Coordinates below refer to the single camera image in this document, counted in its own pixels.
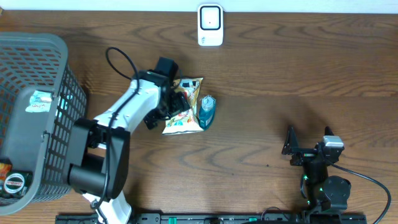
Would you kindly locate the yellow wet wipes pack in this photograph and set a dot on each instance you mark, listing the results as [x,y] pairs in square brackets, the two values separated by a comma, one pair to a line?
[187,121]

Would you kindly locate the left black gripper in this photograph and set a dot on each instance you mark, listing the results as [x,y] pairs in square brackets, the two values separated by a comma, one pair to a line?
[180,99]

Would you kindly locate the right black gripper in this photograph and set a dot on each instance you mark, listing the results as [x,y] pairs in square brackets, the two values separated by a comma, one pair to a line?
[304,154]

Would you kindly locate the pale green small packet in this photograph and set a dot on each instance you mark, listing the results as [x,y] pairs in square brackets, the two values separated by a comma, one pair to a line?
[39,102]

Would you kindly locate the white barcode scanner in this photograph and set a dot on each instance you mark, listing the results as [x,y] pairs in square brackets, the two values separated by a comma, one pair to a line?
[210,25]

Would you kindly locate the grey plastic shopping basket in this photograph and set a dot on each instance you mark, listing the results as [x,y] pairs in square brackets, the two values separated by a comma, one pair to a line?
[37,142]

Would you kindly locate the dark green round-logo box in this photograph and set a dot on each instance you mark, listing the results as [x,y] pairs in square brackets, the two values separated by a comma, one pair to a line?
[16,184]

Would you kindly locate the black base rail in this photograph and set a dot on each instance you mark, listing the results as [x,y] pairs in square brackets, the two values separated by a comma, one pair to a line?
[272,217]

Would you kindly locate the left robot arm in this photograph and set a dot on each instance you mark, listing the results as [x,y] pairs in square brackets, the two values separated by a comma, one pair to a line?
[96,164]

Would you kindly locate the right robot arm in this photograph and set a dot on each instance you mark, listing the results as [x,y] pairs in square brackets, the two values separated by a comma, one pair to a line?
[327,196]

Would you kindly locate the orange snack packet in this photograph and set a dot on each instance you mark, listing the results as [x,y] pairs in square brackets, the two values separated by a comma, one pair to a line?
[4,170]

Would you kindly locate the teal spray bottle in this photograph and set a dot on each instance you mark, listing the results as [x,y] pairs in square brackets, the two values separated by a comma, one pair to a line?
[207,111]

